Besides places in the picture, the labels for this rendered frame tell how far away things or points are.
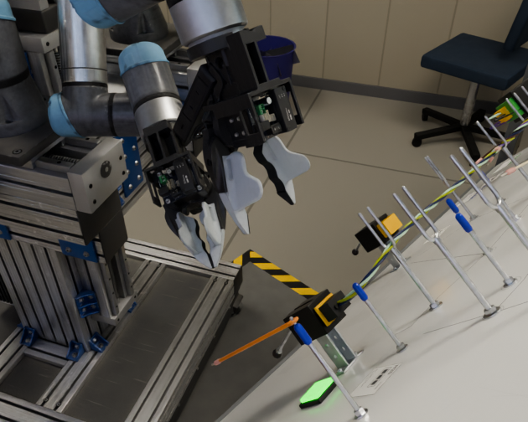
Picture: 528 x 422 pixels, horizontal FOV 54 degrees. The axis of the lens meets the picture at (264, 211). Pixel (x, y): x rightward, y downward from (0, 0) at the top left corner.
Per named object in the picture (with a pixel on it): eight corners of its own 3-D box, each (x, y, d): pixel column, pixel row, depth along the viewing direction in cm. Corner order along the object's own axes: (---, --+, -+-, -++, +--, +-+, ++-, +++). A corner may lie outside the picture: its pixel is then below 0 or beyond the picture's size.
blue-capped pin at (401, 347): (401, 347, 57) (353, 282, 57) (411, 343, 56) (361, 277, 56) (394, 355, 56) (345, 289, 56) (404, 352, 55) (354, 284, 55)
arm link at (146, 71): (168, 63, 88) (158, 30, 80) (187, 118, 85) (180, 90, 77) (122, 76, 87) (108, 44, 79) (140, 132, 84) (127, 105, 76)
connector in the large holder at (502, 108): (525, 112, 107) (512, 96, 108) (513, 120, 107) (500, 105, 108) (513, 119, 113) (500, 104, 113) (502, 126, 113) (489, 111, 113)
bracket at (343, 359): (352, 355, 66) (328, 323, 67) (364, 351, 65) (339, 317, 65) (332, 378, 63) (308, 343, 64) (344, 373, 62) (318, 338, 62)
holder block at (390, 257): (378, 273, 110) (350, 234, 111) (417, 254, 100) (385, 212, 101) (365, 285, 107) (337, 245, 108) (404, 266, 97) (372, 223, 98)
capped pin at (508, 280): (509, 288, 51) (454, 217, 52) (501, 288, 52) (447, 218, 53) (520, 279, 51) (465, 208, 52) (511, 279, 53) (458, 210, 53)
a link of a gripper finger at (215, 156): (215, 192, 56) (208, 110, 56) (206, 193, 57) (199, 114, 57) (247, 191, 59) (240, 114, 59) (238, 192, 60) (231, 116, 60)
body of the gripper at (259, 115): (264, 150, 53) (223, 31, 50) (210, 161, 59) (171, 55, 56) (308, 127, 58) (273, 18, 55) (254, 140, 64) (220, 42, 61)
